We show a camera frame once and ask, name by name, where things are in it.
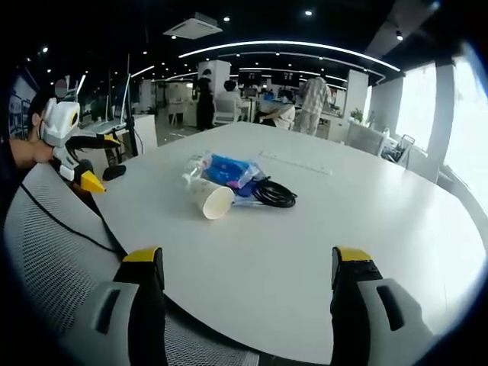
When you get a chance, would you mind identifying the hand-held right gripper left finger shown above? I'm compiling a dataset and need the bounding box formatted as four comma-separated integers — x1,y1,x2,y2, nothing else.
56,246,167,366

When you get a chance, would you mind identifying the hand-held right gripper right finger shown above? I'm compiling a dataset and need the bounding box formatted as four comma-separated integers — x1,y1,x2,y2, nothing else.
329,246,436,366

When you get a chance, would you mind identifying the black computer mouse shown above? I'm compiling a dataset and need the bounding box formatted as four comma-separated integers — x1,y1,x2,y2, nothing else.
101,164,127,181

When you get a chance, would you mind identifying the clear plastic bottle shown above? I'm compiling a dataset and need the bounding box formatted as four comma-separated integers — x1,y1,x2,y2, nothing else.
181,149,215,185

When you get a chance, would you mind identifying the white paper cup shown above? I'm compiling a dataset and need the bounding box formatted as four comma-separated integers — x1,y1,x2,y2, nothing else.
189,178,236,222

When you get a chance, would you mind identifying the blue packet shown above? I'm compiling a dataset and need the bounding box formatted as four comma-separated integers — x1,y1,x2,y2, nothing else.
207,152,265,200

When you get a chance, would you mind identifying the person's left hand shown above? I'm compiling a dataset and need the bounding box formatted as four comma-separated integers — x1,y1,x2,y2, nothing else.
10,139,55,169

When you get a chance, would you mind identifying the person's head with mask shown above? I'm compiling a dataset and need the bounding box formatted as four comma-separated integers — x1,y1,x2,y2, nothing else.
27,91,51,139

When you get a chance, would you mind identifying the black stand pole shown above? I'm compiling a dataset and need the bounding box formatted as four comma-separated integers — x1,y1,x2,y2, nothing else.
124,56,140,158

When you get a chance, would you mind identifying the white cabinet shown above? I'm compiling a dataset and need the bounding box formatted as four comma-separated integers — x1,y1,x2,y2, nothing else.
132,113,159,154

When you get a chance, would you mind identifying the grey mesh office chair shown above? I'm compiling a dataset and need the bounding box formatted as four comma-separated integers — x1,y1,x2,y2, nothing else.
2,162,261,366

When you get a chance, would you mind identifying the white table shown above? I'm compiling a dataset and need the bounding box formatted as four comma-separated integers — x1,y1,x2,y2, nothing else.
91,121,486,355

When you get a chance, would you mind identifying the white office chair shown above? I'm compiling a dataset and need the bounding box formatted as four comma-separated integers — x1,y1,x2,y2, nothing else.
212,99,246,126

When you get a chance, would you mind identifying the ceiling air conditioner vent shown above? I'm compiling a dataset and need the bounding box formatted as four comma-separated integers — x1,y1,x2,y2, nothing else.
162,12,224,40

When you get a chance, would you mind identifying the blue wall poster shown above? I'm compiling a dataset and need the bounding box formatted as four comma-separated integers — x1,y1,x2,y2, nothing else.
7,72,40,140

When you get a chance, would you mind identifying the thin black cable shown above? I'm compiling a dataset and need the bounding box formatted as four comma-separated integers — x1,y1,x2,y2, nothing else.
21,182,125,255

